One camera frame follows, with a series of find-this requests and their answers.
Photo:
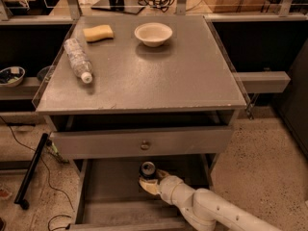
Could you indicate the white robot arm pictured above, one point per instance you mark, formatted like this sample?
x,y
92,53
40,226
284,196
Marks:
x,y
201,208

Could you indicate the black monitor stand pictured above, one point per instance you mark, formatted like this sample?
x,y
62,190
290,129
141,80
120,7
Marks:
x,y
119,6

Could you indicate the blue pepsi can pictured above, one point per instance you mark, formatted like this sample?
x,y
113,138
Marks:
x,y
147,173

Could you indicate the black bar on floor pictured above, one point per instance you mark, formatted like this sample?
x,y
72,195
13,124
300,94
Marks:
x,y
20,197

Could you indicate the grey top drawer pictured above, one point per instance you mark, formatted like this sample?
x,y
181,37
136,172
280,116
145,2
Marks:
x,y
127,143

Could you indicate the grey drawer cabinet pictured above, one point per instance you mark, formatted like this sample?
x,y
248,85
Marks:
x,y
186,82

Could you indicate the white bowl with items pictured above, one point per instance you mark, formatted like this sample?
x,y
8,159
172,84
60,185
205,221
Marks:
x,y
11,76

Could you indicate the white paper bowl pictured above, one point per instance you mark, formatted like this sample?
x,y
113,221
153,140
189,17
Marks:
x,y
153,34

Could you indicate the grey open middle drawer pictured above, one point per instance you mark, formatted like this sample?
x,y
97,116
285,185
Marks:
x,y
109,196

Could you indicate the grey side shelf right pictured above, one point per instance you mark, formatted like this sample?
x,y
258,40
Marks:
x,y
263,82

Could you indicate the round metal drawer knob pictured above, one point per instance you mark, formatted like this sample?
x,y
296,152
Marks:
x,y
145,145

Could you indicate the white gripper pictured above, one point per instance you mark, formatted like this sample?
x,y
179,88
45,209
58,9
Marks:
x,y
166,186

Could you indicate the clear plastic water bottle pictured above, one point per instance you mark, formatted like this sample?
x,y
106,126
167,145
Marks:
x,y
78,60

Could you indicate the yellow sponge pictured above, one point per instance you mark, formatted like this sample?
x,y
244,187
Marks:
x,y
98,32

